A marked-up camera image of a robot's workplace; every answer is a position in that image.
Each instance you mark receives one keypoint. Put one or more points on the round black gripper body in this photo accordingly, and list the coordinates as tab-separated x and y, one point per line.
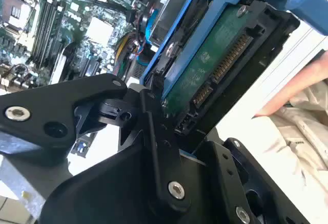
115	183

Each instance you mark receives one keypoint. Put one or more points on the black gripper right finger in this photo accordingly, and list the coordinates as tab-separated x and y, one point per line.
220	172

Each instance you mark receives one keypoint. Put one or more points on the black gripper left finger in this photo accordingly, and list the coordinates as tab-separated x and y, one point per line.
38	106

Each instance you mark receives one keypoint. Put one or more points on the hard disk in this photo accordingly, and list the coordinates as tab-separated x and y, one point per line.
205	67

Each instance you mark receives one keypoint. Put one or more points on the person's bare hand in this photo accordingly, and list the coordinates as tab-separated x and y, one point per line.
294	85

